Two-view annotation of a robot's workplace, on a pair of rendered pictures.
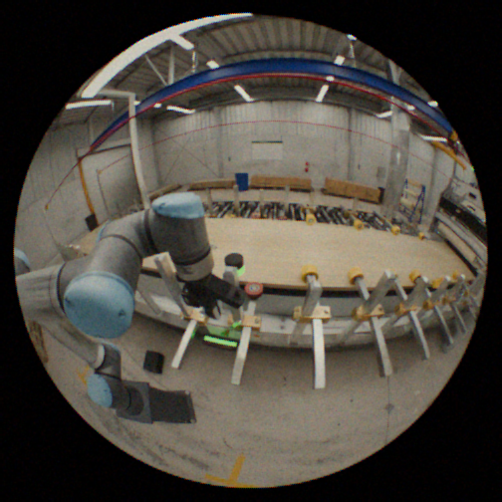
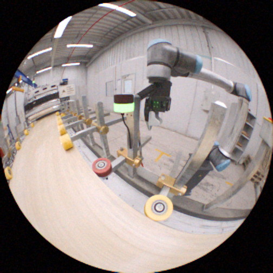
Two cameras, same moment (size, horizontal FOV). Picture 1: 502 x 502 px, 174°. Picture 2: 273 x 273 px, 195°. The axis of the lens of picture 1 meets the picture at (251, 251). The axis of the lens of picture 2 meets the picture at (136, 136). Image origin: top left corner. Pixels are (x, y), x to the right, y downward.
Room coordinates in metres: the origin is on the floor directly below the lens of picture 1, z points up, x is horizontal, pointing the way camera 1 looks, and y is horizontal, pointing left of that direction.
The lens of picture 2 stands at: (0.58, 0.19, 1.15)
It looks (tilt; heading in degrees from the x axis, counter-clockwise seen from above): 30 degrees down; 204
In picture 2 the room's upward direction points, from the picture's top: 3 degrees clockwise
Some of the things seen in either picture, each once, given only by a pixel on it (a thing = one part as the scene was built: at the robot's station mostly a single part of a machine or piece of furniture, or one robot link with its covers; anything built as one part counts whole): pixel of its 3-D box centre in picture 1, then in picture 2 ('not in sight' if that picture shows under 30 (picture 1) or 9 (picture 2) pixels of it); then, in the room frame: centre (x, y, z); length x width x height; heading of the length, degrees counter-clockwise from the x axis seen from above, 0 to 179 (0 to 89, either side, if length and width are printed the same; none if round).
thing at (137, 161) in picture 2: (244, 322); (128, 157); (0.32, 0.04, 0.85); 0.14 x 0.06 x 0.05; 79
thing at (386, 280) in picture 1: (361, 316); (88, 123); (0.23, -0.43, 0.93); 0.04 x 0.04 x 0.48; 79
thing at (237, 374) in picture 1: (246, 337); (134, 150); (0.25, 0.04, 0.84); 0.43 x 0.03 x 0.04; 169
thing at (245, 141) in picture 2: not in sight; (237, 134); (-1.46, 2.38, 0.78); 0.90 x 0.45 x 1.55; 75
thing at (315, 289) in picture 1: (301, 324); (103, 138); (0.28, -0.18, 0.87); 0.04 x 0.04 x 0.48; 79
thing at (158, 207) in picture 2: not in sight; (155, 210); (0.51, 0.24, 0.85); 0.08 x 0.08 x 0.11
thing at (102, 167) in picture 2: (254, 295); (104, 171); (0.46, -0.01, 0.85); 0.08 x 0.08 x 0.11
